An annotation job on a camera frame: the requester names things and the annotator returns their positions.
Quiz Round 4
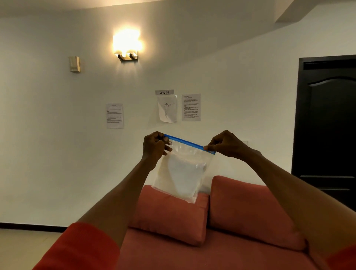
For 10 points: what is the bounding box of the black skirting board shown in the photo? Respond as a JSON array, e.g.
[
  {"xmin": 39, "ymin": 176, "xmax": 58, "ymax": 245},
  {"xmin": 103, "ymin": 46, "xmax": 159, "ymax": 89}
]
[{"xmin": 0, "ymin": 222, "xmax": 67, "ymax": 233}]

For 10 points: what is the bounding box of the paper sheet with figure drawing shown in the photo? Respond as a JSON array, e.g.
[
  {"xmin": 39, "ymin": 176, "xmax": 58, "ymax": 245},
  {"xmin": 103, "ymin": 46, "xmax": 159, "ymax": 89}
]
[{"xmin": 157, "ymin": 94, "xmax": 178, "ymax": 124}]

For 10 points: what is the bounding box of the large red sofa cushion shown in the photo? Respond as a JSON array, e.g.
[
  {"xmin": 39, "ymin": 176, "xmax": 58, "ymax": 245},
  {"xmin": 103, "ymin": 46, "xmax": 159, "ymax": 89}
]
[{"xmin": 208, "ymin": 175, "xmax": 308, "ymax": 251}]

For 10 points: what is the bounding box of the person's right forearm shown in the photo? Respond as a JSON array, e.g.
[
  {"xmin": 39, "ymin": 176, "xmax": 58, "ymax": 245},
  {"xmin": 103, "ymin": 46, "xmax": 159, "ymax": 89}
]
[{"xmin": 244, "ymin": 151, "xmax": 356, "ymax": 259}]

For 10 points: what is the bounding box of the red fabric sofa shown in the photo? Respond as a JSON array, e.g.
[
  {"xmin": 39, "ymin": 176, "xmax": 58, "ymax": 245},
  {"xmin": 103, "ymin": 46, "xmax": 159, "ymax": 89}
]
[{"xmin": 115, "ymin": 175, "xmax": 356, "ymax": 270}]

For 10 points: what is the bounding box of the black wooden door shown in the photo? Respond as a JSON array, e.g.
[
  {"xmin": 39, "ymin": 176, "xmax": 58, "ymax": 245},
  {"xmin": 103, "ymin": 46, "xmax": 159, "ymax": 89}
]
[{"xmin": 291, "ymin": 55, "xmax": 356, "ymax": 212}]

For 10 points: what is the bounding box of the person's right hand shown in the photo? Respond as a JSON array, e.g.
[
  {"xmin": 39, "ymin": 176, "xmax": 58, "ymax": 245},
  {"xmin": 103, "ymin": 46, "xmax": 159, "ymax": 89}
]
[{"xmin": 203, "ymin": 130, "xmax": 262, "ymax": 162}]

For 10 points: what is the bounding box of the glowing wall lamp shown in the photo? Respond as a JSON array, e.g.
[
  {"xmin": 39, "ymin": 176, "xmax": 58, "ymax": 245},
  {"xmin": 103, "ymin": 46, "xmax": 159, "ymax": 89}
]
[{"xmin": 112, "ymin": 27, "xmax": 143, "ymax": 62}]

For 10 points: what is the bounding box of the person's left hand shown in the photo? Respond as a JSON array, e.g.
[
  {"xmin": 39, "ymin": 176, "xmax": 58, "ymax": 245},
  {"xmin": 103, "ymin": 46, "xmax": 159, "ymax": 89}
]
[{"xmin": 142, "ymin": 131, "xmax": 173, "ymax": 170}]

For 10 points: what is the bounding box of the beige wall box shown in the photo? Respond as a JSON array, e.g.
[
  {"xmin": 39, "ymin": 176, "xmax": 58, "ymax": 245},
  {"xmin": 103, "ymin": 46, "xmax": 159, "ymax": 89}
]
[{"xmin": 69, "ymin": 56, "xmax": 81, "ymax": 73}]

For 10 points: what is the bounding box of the clear zip bag blue seal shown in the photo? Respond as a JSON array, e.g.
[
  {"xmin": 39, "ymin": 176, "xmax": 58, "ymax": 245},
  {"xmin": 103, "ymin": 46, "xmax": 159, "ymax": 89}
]
[{"xmin": 152, "ymin": 134, "xmax": 216, "ymax": 204}]

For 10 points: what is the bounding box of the small red sofa cushion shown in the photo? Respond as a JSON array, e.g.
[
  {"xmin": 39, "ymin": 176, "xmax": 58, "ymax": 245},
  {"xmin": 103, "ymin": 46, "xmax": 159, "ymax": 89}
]
[{"xmin": 129, "ymin": 185, "xmax": 210, "ymax": 247}]

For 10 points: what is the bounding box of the short printed text paper sheet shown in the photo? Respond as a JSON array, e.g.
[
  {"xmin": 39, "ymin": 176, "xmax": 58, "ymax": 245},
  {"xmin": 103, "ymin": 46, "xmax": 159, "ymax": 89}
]
[{"xmin": 106, "ymin": 103, "xmax": 124, "ymax": 129}]

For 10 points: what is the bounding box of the red sweater sleeve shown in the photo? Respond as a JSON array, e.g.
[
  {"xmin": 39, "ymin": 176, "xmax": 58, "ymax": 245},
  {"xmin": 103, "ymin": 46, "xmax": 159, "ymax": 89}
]
[
  {"xmin": 325, "ymin": 244, "xmax": 356, "ymax": 270},
  {"xmin": 33, "ymin": 222, "xmax": 121, "ymax": 270}
]

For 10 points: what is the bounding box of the person's left forearm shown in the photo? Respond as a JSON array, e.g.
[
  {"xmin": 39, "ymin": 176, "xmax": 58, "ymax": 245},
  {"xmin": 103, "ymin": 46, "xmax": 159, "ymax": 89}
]
[{"xmin": 78, "ymin": 160, "xmax": 156, "ymax": 248}]

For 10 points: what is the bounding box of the tall printed text paper sheet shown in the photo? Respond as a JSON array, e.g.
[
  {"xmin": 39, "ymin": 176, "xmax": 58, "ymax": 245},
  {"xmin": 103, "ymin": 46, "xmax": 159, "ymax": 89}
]
[{"xmin": 182, "ymin": 93, "xmax": 202, "ymax": 122}]

